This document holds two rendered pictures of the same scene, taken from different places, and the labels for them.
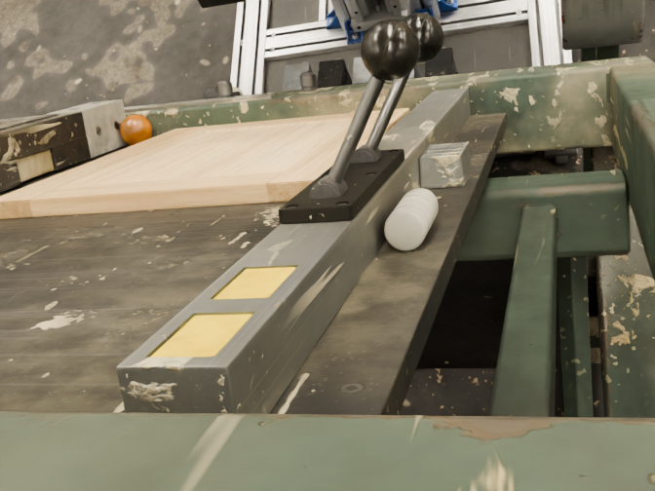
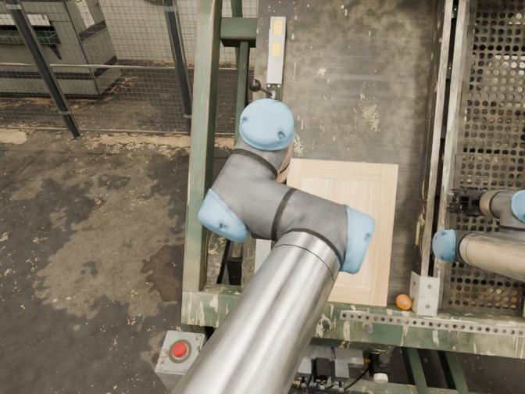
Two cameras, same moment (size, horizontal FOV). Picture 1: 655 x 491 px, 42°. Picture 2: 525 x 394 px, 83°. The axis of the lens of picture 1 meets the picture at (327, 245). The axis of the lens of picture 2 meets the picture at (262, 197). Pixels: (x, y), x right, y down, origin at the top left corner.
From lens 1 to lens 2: 1.24 m
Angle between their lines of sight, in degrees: 73
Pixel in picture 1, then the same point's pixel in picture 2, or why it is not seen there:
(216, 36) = not seen: outside the picture
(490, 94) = not seen: hidden behind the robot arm
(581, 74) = (209, 292)
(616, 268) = (217, 256)
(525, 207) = not seen: hidden behind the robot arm
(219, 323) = (276, 30)
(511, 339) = (243, 98)
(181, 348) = (279, 23)
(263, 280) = (275, 49)
